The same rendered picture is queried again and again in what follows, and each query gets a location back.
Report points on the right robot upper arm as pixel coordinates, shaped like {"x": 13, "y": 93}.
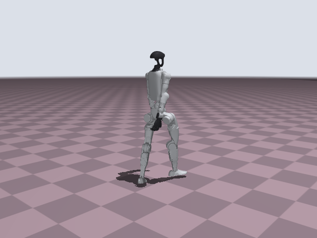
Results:
{"x": 166, "y": 77}

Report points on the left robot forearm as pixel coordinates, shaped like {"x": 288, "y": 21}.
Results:
{"x": 151, "y": 102}

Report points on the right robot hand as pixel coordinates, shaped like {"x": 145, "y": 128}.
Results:
{"x": 157, "y": 123}

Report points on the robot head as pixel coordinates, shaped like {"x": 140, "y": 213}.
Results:
{"x": 157, "y": 55}

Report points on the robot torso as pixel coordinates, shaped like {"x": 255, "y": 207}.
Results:
{"x": 155, "y": 83}

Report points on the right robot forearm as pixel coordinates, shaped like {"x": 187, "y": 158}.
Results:
{"x": 162, "y": 103}

